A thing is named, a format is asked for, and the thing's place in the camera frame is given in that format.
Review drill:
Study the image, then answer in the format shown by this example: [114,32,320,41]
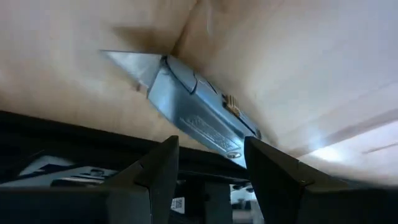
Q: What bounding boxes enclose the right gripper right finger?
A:
[244,136,398,224]

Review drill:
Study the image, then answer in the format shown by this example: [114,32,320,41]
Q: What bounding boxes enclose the grey Stanley utility knife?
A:
[101,49,262,169]

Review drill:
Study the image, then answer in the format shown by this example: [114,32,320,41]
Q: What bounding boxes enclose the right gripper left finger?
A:
[0,135,180,224]

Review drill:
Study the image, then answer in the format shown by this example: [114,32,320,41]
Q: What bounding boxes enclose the brown cardboard box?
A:
[0,0,398,150]

